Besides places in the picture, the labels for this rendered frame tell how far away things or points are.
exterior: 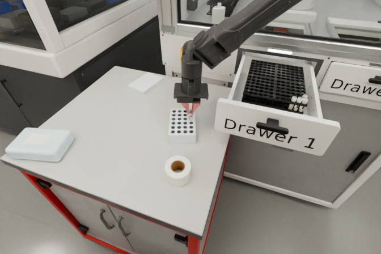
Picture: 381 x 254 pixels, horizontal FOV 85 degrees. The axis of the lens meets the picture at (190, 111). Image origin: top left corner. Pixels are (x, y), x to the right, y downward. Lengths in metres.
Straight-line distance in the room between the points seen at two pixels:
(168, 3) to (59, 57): 0.47
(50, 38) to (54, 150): 0.44
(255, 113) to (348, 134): 0.61
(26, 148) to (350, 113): 1.11
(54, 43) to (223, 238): 1.22
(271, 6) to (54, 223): 1.48
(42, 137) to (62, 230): 0.85
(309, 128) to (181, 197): 0.35
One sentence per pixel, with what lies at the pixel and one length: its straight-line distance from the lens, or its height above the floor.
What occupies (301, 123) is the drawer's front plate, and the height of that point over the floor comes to 0.92.
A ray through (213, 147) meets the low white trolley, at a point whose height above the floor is 0.76.
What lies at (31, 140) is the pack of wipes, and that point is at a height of 0.81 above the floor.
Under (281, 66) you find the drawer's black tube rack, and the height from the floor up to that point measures 0.90.
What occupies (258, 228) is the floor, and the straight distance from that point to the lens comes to 1.40.
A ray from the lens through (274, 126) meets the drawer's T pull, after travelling 0.54.
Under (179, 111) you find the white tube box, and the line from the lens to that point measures 0.72.
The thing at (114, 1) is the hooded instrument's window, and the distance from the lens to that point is 1.26.
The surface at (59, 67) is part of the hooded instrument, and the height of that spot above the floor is 0.85.
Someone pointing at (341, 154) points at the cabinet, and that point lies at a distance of 1.19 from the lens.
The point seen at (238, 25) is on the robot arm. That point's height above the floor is 1.11.
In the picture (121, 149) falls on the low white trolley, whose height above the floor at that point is 0.76.
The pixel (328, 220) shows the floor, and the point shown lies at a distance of 1.57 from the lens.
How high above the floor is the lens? 1.27
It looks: 41 degrees down
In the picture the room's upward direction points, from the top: straight up
